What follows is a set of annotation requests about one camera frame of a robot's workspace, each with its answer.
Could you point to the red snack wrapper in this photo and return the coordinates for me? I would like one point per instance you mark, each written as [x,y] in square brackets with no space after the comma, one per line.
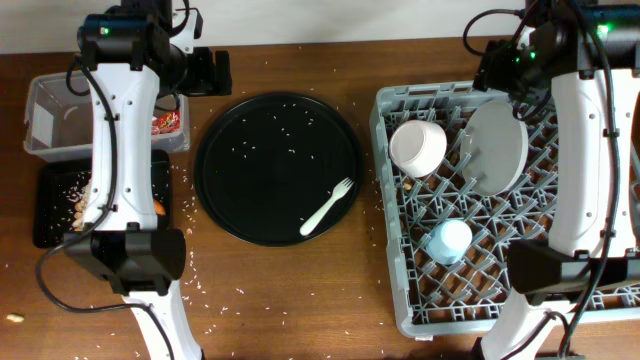
[168,123]

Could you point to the clear plastic bin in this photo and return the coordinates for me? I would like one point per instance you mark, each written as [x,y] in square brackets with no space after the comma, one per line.
[60,124]

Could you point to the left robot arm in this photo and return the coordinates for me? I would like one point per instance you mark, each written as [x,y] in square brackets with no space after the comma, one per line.
[133,54]

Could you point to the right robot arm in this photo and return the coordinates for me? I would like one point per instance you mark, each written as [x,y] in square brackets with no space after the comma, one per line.
[586,56]

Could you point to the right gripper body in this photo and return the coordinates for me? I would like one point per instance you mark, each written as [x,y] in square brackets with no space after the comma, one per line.
[506,71]

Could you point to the light blue cup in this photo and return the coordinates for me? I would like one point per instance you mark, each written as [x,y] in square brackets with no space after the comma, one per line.
[449,241]

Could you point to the white plate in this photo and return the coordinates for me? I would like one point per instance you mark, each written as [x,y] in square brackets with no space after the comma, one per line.
[497,144]

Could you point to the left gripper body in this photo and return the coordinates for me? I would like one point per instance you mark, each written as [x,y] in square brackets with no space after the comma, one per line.
[197,74]

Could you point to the orange carrot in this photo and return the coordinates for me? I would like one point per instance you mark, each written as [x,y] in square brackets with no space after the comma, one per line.
[159,208]

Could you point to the white plastic fork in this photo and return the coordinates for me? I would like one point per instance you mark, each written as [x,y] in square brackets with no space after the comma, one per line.
[338,192]

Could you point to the grey dishwasher rack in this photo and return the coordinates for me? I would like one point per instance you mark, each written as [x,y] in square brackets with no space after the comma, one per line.
[431,299]

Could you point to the rice and nutshell pile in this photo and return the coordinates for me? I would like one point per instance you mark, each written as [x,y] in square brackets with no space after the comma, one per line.
[79,201]

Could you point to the round black tray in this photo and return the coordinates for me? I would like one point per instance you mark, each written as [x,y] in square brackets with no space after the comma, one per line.
[267,164]

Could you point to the black rectangular tray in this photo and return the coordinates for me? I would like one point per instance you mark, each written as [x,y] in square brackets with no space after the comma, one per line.
[60,186]

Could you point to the peanut on table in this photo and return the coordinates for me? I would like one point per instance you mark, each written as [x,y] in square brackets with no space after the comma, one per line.
[15,318]

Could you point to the pink bowl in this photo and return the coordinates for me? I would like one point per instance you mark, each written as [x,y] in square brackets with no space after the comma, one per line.
[418,147]

